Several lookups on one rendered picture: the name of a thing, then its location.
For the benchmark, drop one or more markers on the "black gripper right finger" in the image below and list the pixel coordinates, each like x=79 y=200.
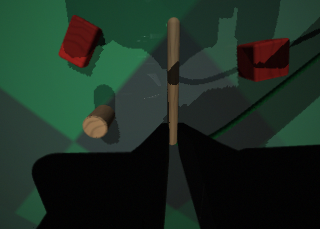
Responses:
x=222 y=180

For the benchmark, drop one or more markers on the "thin wooden stick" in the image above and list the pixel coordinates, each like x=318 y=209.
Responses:
x=173 y=58

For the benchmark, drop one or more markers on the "brown wooden cylinder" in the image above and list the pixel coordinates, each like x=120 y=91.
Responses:
x=98 y=122

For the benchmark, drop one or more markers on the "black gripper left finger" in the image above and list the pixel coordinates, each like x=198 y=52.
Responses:
x=138 y=178

